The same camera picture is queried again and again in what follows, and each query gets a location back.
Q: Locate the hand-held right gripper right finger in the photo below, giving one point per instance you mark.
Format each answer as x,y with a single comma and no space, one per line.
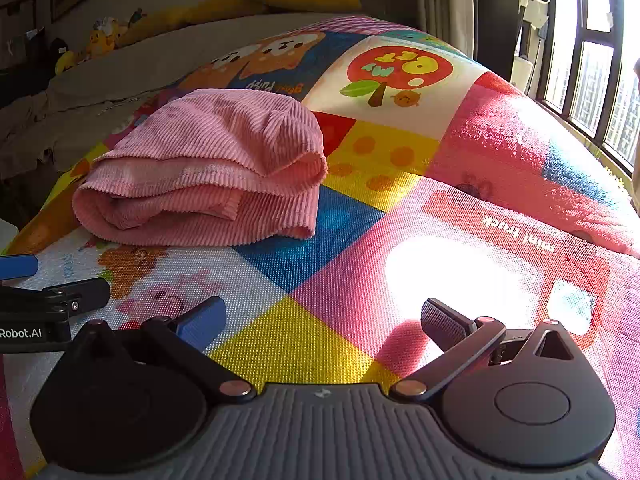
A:
445,324

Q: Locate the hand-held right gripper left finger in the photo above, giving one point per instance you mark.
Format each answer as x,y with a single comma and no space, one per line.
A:
200,324

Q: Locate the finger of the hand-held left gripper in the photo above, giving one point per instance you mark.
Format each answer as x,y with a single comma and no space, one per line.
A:
82,296
17,266

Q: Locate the pink ribbed baby dress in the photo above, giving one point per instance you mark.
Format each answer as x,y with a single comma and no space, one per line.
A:
200,170

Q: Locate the colourful printed blanket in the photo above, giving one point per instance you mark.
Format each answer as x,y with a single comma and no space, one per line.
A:
400,160

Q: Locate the small yellow plush toy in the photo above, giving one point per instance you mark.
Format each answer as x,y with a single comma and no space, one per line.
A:
66,62

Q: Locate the beige bed sheet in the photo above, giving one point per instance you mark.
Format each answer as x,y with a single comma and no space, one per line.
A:
150,60

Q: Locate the white upright appliance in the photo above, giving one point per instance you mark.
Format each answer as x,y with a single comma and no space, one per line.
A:
531,15

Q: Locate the grey curtain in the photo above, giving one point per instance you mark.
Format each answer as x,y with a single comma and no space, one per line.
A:
445,0

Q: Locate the dark window frame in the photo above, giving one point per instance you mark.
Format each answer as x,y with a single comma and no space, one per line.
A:
611,85

